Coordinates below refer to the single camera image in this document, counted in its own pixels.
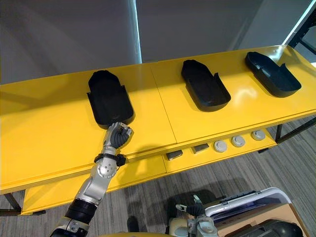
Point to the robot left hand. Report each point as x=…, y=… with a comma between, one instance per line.
x=118, y=138

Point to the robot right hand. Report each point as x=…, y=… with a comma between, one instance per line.
x=195, y=209

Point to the black plastic housing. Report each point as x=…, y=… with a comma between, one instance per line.
x=111, y=98
x=274, y=76
x=206, y=91
x=281, y=228

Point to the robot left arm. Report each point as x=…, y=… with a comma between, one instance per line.
x=95, y=182

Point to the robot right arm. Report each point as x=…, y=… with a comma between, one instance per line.
x=201, y=227

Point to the yellow metal shelf unit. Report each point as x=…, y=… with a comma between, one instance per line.
x=61, y=138

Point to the grey wedge block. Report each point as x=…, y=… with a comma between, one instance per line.
x=200, y=149
x=174, y=155

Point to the round grey disc part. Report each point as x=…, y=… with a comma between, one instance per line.
x=258, y=135
x=220, y=146
x=238, y=141

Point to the black metal rack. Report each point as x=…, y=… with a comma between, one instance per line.
x=302, y=34

